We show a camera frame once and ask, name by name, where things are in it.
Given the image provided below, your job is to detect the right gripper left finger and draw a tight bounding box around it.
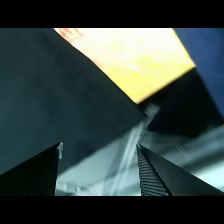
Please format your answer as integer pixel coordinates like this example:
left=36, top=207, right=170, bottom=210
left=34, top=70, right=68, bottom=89
left=0, top=141, right=64, bottom=197

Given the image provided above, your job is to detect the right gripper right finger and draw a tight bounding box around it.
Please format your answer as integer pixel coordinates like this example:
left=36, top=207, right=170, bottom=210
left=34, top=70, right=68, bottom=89
left=136, top=143, right=224, bottom=197

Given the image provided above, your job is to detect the dark grey garment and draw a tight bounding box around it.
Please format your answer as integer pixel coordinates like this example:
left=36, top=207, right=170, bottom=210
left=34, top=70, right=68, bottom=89
left=0, top=27, right=146, bottom=176

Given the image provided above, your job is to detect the dark blue garment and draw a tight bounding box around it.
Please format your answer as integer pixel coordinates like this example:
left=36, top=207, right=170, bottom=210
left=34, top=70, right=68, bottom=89
left=146, top=27, right=224, bottom=138

